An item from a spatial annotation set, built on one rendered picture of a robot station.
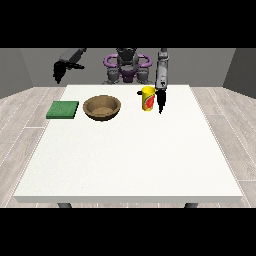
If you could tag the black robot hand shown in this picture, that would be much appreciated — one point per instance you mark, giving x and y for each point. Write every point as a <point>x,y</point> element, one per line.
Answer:
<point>161,98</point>
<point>60,69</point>

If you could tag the brown wooden bowl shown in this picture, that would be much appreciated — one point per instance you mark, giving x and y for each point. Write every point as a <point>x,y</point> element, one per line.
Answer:
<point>101,107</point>

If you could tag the green square pad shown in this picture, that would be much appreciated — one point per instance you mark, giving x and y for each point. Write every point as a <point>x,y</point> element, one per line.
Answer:
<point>62,109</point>

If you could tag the grey robot trunk purple rings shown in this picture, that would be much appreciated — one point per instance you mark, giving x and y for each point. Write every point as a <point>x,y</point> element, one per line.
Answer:
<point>127,68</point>

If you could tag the dark table leg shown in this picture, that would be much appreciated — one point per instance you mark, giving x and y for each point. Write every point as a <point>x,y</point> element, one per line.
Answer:
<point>191,205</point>
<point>64,205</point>

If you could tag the yellow cup with melon print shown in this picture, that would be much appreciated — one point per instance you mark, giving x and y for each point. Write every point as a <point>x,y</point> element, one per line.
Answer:
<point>148,98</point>

